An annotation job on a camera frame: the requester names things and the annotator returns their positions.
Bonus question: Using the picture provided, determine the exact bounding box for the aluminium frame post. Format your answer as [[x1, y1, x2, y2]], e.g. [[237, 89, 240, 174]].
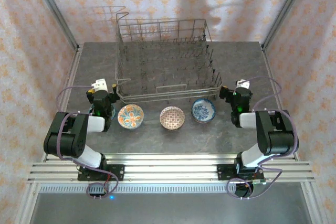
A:
[[261, 0, 313, 51], [27, 0, 81, 50]]

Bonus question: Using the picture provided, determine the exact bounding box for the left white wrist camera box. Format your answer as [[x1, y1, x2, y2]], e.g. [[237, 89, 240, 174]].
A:
[[91, 78, 107, 92]]

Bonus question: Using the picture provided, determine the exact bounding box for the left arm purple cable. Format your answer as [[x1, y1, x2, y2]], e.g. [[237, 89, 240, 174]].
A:
[[56, 84, 119, 200]]

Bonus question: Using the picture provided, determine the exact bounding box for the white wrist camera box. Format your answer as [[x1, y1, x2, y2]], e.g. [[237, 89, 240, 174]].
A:
[[235, 79, 250, 90], [91, 78, 107, 92]]

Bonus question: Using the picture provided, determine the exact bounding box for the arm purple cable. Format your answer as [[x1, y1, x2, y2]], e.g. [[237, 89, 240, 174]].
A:
[[56, 84, 119, 200], [226, 76, 299, 200]]

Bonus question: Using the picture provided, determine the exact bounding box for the grey wire dish rack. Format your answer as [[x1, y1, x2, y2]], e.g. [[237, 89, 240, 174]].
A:
[[114, 11, 224, 104]]

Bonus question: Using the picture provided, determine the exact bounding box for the grey metal panel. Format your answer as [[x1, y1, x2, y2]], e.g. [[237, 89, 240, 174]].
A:
[[26, 192, 314, 224]]

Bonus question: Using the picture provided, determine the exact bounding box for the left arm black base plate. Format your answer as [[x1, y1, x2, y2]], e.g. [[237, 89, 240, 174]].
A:
[[77, 164, 125, 182]]

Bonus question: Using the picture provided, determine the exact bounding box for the orange floral pattern bowl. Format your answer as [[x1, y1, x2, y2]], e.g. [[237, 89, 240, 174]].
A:
[[117, 104, 144, 130]]

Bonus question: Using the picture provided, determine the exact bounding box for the red lattice pattern bowl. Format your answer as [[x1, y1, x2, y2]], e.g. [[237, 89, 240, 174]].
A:
[[159, 105, 185, 131]]

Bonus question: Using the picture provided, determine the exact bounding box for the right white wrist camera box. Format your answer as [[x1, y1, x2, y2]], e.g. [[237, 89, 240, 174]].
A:
[[235, 79, 250, 90]]

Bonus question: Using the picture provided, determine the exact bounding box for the green leaf pattern bowl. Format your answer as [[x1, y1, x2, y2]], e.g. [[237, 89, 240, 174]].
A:
[[88, 103, 117, 121]]

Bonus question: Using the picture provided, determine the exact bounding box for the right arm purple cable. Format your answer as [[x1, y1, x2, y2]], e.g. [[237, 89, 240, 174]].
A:
[[226, 76, 299, 200]]

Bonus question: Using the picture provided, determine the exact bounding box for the grey slotted cable duct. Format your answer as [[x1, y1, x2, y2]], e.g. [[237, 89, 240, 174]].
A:
[[39, 184, 237, 194]]

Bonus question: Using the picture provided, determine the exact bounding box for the aluminium mounting rail frame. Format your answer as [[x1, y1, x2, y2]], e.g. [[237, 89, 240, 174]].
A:
[[27, 152, 316, 184]]

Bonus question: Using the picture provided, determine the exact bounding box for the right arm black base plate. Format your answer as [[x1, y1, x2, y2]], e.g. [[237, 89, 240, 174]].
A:
[[216, 164, 265, 182]]

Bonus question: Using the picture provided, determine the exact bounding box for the blue white floral bowl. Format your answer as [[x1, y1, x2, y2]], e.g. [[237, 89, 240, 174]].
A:
[[191, 98, 217, 124]]

